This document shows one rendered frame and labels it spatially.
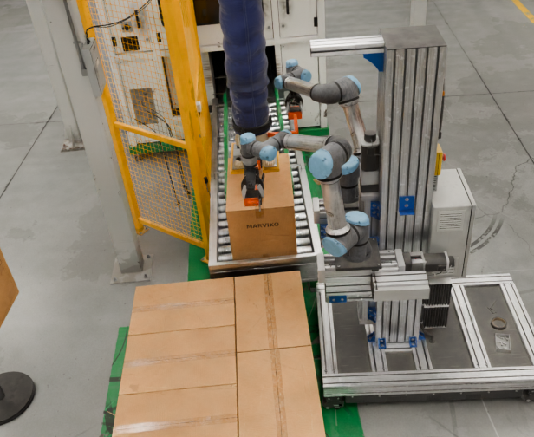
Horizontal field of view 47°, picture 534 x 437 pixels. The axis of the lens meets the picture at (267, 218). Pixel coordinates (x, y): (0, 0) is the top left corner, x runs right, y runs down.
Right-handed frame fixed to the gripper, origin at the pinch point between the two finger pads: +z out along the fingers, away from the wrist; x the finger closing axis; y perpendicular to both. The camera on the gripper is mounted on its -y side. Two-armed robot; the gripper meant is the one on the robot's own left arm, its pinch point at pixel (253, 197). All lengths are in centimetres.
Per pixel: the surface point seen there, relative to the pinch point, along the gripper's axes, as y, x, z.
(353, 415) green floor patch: -46, -47, 123
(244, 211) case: 29.6, 8.7, 30.6
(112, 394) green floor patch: -23, 97, 124
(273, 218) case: 30.1, -8.0, 37.3
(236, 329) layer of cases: -26, 15, 70
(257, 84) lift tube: 51, -5, -38
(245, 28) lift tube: 49, -1, -70
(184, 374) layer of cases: -55, 41, 69
